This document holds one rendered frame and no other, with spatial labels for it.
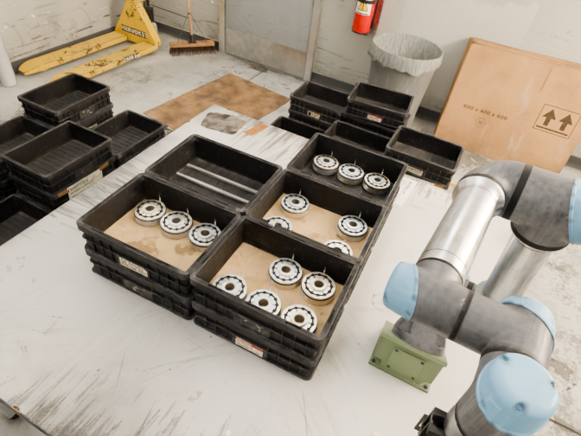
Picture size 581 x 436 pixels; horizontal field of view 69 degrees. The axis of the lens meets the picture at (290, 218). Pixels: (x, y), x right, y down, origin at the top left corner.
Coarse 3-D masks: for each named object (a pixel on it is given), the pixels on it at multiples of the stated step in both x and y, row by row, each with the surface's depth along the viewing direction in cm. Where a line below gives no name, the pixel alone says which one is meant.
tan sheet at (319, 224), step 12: (276, 204) 155; (264, 216) 150; (312, 216) 152; (324, 216) 153; (336, 216) 154; (300, 228) 147; (312, 228) 148; (324, 228) 149; (372, 228) 151; (324, 240) 144; (360, 240) 146; (360, 252) 142
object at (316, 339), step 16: (224, 240) 125; (304, 240) 129; (208, 256) 121; (336, 256) 126; (192, 272) 115; (352, 272) 122; (208, 288) 113; (240, 304) 110; (336, 304) 113; (272, 320) 108; (304, 336) 106; (320, 336) 105
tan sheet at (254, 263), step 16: (240, 256) 135; (256, 256) 136; (272, 256) 136; (224, 272) 129; (240, 272) 130; (256, 272) 131; (304, 272) 133; (256, 288) 126; (272, 288) 127; (336, 288) 130; (288, 304) 124; (304, 304) 124; (320, 320) 121
